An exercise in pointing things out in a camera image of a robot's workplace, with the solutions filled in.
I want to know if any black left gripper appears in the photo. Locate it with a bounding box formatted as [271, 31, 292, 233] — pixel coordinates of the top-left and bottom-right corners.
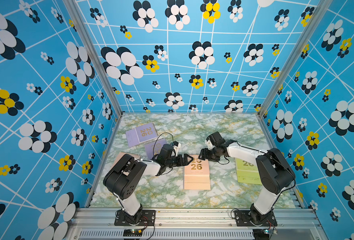
[165, 153, 194, 168]

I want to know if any purple calendar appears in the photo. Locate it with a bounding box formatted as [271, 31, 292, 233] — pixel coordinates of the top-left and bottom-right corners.
[144, 139, 168, 160]
[125, 123, 158, 148]

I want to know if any green calendar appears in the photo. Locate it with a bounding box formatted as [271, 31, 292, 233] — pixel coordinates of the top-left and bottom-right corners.
[235, 158, 262, 185]

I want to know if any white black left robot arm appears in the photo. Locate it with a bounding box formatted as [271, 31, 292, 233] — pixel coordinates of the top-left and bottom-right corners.
[103, 142, 194, 225]

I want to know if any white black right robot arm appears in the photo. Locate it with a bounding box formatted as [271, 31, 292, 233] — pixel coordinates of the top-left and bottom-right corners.
[199, 132, 296, 226]

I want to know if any left green circuit board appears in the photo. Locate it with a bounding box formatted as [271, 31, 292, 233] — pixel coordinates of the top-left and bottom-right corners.
[123, 229, 142, 237]

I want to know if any green circuit board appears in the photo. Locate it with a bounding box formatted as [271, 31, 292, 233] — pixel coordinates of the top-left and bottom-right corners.
[123, 229, 142, 237]
[253, 229, 277, 240]

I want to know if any right green circuit board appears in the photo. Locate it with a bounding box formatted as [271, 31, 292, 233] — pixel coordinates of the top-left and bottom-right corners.
[253, 229, 277, 240]

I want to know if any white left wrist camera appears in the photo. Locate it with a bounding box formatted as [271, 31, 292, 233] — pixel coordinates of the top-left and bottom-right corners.
[173, 141, 182, 156]

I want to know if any black left camera cable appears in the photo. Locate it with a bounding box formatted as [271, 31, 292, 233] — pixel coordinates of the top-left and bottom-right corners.
[152, 132, 174, 157]

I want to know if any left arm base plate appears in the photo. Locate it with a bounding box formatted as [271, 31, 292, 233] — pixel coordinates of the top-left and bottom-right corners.
[114, 210, 156, 227]

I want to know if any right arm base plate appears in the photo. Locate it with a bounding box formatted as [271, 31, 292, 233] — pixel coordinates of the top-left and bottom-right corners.
[233, 210, 278, 228]

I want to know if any aluminium front rail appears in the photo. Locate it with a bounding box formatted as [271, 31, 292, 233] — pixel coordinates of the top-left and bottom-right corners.
[66, 208, 327, 240]

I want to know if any aluminium corner post left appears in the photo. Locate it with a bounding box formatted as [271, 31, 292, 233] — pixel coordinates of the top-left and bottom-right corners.
[63, 0, 123, 119]

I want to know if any aluminium corner post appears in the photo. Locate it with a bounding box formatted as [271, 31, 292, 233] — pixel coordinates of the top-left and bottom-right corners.
[258, 0, 333, 119]
[63, 0, 123, 119]

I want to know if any aluminium corner post right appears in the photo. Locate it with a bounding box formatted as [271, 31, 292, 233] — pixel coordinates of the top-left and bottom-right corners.
[258, 0, 333, 119]

